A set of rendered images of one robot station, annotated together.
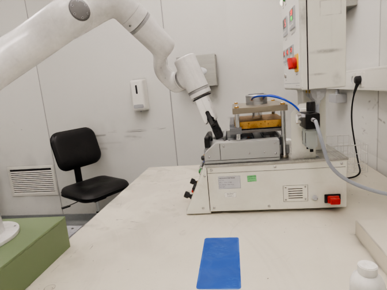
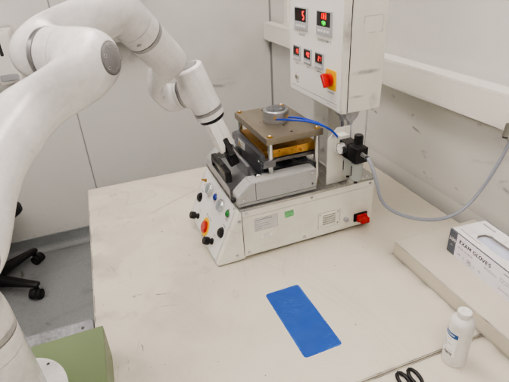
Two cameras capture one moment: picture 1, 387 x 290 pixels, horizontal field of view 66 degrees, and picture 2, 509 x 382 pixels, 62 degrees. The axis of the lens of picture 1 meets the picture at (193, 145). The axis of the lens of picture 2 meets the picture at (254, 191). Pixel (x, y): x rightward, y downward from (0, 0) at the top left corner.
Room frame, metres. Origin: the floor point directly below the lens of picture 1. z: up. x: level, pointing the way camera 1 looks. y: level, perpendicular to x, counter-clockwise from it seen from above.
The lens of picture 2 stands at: (0.06, 0.42, 1.55)
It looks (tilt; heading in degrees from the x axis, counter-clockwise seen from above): 29 degrees down; 332
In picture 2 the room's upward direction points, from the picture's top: 3 degrees counter-clockwise
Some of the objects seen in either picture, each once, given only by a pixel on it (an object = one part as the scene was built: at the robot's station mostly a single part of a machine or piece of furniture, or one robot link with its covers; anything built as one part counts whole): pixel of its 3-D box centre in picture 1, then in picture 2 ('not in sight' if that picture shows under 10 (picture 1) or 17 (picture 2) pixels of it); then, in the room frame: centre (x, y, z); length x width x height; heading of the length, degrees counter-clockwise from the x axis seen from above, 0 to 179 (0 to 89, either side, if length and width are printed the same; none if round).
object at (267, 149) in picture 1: (239, 151); (273, 185); (1.00, -0.15, 0.96); 0.26 x 0.05 x 0.07; 82
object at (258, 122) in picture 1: (257, 115); (276, 133); (1.12, -0.25, 1.07); 0.22 x 0.17 x 0.10; 172
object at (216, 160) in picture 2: (208, 138); (220, 167); (1.15, -0.06, 0.99); 0.15 x 0.02 x 0.04; 172
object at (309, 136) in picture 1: (306, 125); (350, 156); (0.89, -0.34, 1.05); 0.15 x 0.05 x 0.15; 172
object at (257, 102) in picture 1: (265, 110); (288, 127); (1.10, -0.28, 1.08); 0.31 x 0.24 x 0.13; 172
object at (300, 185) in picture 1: (258, 175); (278, 199); (1.11, -0.24, 0.84); 0.53 x 0.37 x 0.17; 82
